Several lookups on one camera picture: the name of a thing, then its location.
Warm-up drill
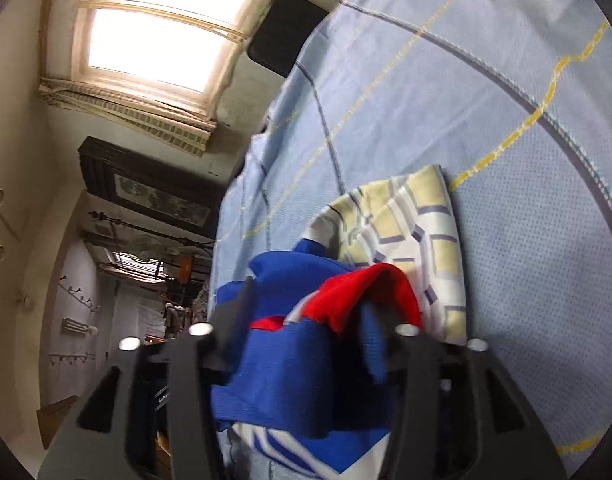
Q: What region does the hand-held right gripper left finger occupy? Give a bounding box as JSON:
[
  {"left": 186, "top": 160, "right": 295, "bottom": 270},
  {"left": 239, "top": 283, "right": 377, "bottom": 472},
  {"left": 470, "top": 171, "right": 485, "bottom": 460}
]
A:
[{"left": 36, "top": 275, "right": 259, "bottom": 480}]

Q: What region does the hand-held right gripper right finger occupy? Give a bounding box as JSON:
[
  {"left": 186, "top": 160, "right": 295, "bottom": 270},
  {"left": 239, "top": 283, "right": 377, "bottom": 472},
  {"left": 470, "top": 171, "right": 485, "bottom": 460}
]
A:
[{"left": 361, "top": 300, "right": 569, "bottom": 480}]

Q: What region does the blue red printed hoodie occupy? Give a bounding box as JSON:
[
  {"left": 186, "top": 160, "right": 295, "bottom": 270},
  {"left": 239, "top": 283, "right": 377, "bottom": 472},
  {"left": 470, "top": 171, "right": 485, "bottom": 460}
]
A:
[{"left": 208, "top": 164, "right": 469, "bottom": 479}]

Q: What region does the small side room window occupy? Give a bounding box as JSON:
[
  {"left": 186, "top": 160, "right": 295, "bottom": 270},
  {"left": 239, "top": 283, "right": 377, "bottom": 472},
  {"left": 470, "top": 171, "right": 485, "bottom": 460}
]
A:
[{"left": 100, "top": 250, "right": 167, "bottom": 287}]

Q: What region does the white standing fan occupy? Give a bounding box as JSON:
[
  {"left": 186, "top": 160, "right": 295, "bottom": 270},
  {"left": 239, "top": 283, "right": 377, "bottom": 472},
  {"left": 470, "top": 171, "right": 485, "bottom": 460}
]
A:
[{"left": 128, "top": 233, "right": 163, "bottom": 264}]

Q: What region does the dark framed painting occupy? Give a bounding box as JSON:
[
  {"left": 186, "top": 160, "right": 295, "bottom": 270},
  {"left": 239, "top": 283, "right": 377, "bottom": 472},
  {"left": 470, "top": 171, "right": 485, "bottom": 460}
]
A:
[{"left": 77, "top": 136, "right": 227, "bottom": 237}]

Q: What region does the light blue checked bedsheet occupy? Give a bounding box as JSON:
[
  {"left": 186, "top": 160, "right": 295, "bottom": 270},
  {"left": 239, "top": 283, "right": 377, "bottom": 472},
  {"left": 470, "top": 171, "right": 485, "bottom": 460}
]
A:
[{"left": 206, "top": 0, "right": 612, "bottom": 480}]

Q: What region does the black chair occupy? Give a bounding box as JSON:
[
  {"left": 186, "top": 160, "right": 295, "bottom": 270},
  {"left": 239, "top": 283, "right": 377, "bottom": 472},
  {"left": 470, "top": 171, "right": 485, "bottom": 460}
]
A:
[{"left": 246, "top": 0, "right": 337, "bottom": 79}]

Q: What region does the large window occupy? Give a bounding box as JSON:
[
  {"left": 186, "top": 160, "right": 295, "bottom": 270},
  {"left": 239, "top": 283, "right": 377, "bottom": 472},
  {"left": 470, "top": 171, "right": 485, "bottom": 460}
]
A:
[{"left": 72, "top": 0, "right": 267, "bottom": 112}]

